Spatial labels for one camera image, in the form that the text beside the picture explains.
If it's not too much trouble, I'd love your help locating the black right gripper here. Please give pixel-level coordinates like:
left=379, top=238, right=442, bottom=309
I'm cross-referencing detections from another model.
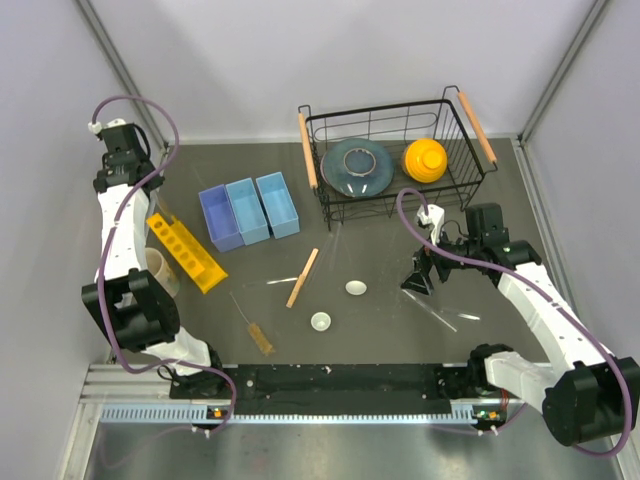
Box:
left=400, top=224, right=482, bottom=295

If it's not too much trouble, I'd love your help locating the long glass test tube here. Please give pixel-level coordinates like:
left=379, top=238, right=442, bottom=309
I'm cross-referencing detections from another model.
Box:
left=402, top=289, right=458, bottom=333

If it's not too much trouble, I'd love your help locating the short glass test tube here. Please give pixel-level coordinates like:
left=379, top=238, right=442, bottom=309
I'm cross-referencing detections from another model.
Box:
left=441, top=308, right=481, bottom=322

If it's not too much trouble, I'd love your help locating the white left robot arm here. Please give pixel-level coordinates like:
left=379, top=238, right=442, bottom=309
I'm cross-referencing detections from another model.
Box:
left=81, top=119, right=228, bottom=399

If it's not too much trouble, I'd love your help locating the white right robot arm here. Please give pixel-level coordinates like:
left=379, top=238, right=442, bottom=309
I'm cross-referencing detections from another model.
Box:
left=402, top=203, right=639, bottom=457

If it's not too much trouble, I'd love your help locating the white oval dish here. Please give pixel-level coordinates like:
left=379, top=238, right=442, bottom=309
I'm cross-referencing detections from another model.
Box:
left=345, top=280, right=367, bottom=296

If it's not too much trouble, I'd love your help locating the purple plastic bin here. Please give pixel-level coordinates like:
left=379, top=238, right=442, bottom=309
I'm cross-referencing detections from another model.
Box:
left=198, top=185, right=244, bottom=253

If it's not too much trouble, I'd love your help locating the beige ceramic mug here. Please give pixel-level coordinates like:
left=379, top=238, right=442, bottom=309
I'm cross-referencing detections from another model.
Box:
left=145, top=248, right=180, bottom=298

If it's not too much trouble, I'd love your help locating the wooden test tube clamp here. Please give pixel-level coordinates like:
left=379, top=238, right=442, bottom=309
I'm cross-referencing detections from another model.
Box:
left=286, top=248, right=319, bottom=308

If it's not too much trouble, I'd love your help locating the yellow ribbed bowl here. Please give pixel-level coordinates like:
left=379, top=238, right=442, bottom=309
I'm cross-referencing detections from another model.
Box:
left=401, top=138, right=448, bottom=184

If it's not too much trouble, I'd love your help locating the dark blue ceramic plate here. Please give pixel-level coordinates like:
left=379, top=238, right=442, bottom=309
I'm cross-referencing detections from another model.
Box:
left=320, top=138, right=395, bottom=198

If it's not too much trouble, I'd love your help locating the yellow test tube rack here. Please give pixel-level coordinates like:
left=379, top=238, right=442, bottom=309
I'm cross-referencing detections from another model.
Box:
left=146, top=213, right=228, bottom=294

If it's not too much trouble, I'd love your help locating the light blue middle bin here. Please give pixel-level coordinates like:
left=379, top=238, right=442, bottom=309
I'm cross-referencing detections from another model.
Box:
left=225, top=178, right=270, bottom=246

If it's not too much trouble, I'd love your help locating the light blue bin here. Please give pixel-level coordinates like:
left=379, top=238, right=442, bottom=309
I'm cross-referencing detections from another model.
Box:
left=225, top=178, right=270, bottom=246
left=256, top=172, right=300, bottom=239

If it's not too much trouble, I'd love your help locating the light blue right bin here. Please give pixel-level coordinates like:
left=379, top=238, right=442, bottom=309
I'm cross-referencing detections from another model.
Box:
left=256, top=172, right=300, bottom=239

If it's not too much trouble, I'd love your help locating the test tube brush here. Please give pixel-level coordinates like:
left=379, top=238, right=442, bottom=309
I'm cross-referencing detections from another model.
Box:
left=230, top=294, right=275, bottom=356

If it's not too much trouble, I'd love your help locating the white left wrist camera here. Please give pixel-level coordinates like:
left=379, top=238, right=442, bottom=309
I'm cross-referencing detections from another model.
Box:
left=88, top=118, right=127, bottom=136

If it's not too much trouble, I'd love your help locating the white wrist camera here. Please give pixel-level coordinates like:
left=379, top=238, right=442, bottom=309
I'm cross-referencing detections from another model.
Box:
left=415, top=204, right=445, bottom=246
left=88, top=118, right=127, bottom=136

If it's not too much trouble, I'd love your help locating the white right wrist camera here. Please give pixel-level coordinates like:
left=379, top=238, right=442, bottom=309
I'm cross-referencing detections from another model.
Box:
left=415, top=204, right=445, bottom=246

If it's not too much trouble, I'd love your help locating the grey slotted cable duct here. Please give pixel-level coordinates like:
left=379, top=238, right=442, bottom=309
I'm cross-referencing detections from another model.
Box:
left=99, top=399, right=500, bottom=425

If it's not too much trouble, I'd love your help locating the black wire basket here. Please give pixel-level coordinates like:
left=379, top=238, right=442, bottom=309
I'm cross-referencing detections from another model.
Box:
left=298, top=85, right=497, bottom=225

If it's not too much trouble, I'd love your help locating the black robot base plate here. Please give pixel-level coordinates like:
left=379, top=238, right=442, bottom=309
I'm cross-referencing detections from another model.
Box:
left=169, top=363, right=506, bottom=416

